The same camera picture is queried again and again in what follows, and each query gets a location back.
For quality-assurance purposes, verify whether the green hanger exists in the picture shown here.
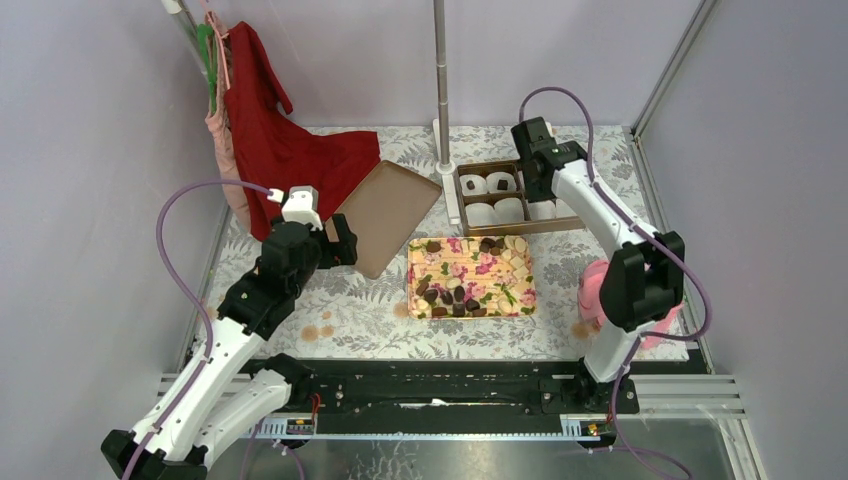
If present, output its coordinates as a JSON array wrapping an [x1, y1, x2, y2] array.
[[196, 24, 218, 115]]

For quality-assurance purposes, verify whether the white paper cup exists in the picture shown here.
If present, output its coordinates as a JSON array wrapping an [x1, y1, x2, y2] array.
[[459, 174, 489, 197], [465, 203, 498, 228], [555, 199, 577, 218], [493, 197, 525, 225], [527, 200, 557, 221], [485, 171, 517, 194]]

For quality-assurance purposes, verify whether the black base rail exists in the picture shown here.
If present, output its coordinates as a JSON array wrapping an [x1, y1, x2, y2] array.
[[242, 354, 640, 434]]

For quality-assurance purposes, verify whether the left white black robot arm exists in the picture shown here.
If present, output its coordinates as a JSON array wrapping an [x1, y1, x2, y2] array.
[[101, 214, 357, 479]]

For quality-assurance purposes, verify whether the pink cloth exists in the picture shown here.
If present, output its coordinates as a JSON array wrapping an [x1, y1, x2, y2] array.
[[577, 259, 683, 351]]

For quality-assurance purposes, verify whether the metal pole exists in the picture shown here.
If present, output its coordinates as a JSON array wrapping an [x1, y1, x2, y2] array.
[[432, 0, 449, 126]]

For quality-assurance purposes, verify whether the floral yellow tray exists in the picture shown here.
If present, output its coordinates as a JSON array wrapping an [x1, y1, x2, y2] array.
[[407, 235, 537, 320]]

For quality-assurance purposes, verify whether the white pole base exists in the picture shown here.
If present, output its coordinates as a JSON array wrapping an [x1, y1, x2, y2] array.
[[432, 118, 461, 226]]

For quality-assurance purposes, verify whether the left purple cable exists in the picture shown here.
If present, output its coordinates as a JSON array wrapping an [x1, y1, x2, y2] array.
[[122, 178, 273, 480]]

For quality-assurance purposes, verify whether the red garment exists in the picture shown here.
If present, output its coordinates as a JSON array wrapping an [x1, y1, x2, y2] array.
[[224, 22, 381, 220]]

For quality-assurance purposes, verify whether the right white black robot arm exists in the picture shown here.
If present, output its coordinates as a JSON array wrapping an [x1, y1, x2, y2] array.
[[511, 117, 685, 412]]

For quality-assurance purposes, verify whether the pink garment on hanger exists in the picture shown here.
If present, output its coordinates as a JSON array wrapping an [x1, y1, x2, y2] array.
[[203, 9, 253, 233]]

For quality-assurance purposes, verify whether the gold chocolate box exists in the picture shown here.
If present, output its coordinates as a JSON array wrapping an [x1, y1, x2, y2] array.
[[457, 160, 584, 236]]

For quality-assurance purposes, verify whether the gold box lid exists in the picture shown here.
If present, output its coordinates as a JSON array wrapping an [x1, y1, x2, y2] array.
[[337, 161, 442, 279]]

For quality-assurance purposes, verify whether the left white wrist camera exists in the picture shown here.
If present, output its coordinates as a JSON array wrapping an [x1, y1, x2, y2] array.
[[266, 185, 324, 231]]

